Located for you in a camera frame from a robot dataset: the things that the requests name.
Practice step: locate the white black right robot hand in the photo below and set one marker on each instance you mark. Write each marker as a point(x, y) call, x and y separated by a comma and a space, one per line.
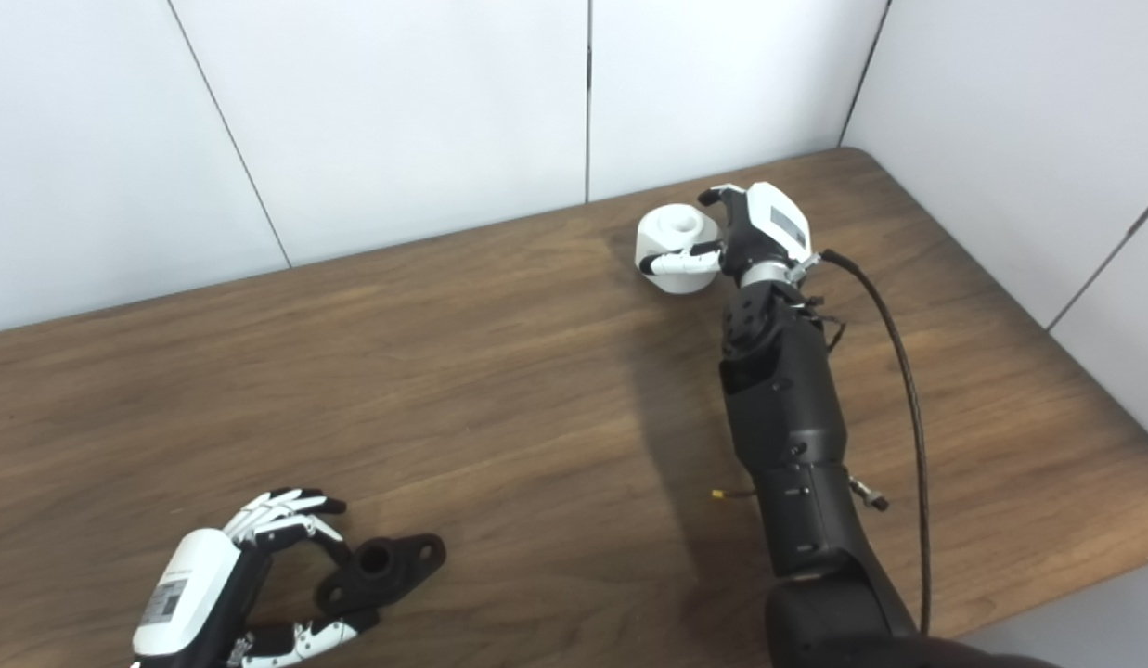
point(764, 227)

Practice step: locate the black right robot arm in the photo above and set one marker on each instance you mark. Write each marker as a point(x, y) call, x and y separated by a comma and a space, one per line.
point(787, 417)

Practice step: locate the black flanged holder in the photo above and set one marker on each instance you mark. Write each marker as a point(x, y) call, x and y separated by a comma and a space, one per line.
point(388, 571)

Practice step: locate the round white piece with holes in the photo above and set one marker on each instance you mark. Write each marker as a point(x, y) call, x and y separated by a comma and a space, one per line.
point(671, 232)

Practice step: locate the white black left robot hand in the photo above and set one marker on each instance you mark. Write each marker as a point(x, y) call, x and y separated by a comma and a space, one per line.
point(188, 594)

